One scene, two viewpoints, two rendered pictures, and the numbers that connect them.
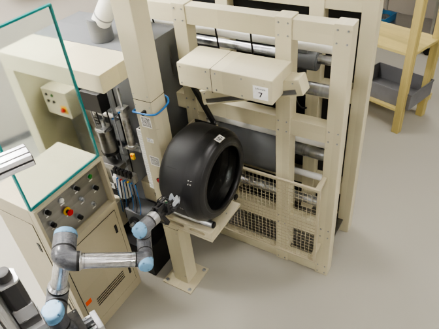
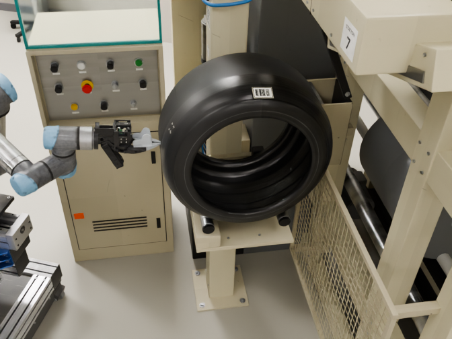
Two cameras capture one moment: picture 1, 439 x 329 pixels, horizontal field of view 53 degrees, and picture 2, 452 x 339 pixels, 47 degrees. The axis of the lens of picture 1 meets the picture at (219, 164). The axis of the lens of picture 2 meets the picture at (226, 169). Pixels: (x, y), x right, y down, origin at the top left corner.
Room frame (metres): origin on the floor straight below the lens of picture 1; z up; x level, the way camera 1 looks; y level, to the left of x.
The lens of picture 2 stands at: (1.02, -0.89, 2.25)
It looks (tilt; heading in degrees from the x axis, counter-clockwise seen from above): 39 degrees down; 45
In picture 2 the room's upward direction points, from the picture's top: 2 degrees clockwise
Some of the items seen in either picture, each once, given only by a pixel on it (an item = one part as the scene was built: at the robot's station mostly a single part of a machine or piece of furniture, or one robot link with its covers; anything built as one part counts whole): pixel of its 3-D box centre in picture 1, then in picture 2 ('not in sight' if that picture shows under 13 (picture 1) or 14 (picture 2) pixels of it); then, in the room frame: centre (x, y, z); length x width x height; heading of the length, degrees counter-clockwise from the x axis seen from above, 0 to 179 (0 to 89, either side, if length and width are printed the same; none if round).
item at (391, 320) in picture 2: (257, 208); (329, 272); (2.27, -0.24, 0.65); 0.90 x 0.02 x 0.70; 55
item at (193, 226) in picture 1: (191, 223); (202, 208); (2.01, 0.22, 0.83); 0.36 x 0.09 x 0.06; 55
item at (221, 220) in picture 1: (203, 213); (237, 212); (2.12, 0.14, 0.80); 0.37 x 0.36 x 0.02; 145
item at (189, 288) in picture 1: (185, 274); (219, 286); (2.25, 0.36, 0.01); 0.27 x 0.27 x 0.02; 55
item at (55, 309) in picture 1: (55, 314); not in sight; (1.40, 0.95, 0.88); 0.13 x 0.12 x 0.14; 7
